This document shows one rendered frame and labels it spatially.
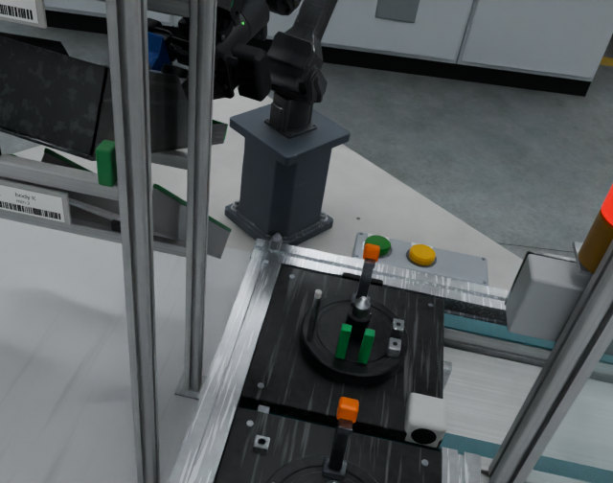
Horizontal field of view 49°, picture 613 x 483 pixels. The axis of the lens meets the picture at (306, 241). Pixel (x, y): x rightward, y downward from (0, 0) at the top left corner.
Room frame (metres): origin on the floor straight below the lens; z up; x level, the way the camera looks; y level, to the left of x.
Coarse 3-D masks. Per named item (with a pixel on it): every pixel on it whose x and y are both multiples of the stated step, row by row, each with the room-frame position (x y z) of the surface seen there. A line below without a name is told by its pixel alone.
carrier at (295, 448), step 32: (256, 416) 0.46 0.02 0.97; (224, 448) 0.41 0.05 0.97; (288, 448) 0.42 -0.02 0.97; (320, 448) 0.43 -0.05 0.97; (352, 448) 0.44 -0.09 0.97; (384, 448) 0.44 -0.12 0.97; (416, 448) 0.45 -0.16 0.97; (224, 480) 0.37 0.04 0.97; (256, 480) 0.38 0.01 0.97; (288, 480) 0.38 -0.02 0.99; (320, 480) 0.38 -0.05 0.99; (352, 480) 0.39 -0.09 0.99; (384, 480) 0.40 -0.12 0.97; (416, 480) 0.41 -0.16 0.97
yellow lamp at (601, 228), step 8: (600, 216) 0.47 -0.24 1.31; (592, 224) 0.48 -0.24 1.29; (600, 224) 0.46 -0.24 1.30; (608, 224) 0.45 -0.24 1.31; (592, 232) 0.47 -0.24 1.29; (600, 232) 0.46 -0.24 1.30; (608, 232) 0.45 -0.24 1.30; (584, 240) 0.47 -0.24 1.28; (592, 240) 0.46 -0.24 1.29; (600, 240) 0.45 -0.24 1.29; (608, 240) 0.45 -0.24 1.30; (584, 248) 0.46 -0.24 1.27; (592, 248) 0.46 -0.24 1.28; (600, 248) 0.45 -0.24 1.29; (584, 256) 0.46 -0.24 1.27; (592, 256) 0.45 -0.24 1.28; (600, 256) 0.45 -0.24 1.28; (584, 264) 0.46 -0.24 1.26; (592, 264) 0.45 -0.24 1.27; (592, 272) 0.45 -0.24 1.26
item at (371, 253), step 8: (368, 248) 0.66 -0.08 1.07; (376, 248) 0.67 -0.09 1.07; (368, 256) 0.66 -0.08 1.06; (376, 256) 0.66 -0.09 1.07; (368, 264) 0.64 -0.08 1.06; (368, 272) 0.66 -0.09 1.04; (360, 280) 0.65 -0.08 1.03; (368, 280) 0.65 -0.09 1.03; (360, 288) 0.65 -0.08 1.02; (368, 288) 0.65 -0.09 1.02; (360, 296) 0.64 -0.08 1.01
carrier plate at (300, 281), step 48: (288, 288) 0.68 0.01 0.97; (336, 288) 0.69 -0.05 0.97; (384, 288) 0.71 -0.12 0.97; (288, 336) 0.59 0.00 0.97; (432, 336) 0.63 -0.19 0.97; (288, 384) 0.51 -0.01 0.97; (336, 384) 0.52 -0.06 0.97; (384, 384) 0.54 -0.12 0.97; (432, 384) 0.55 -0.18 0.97; (384, 432) 0.47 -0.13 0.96
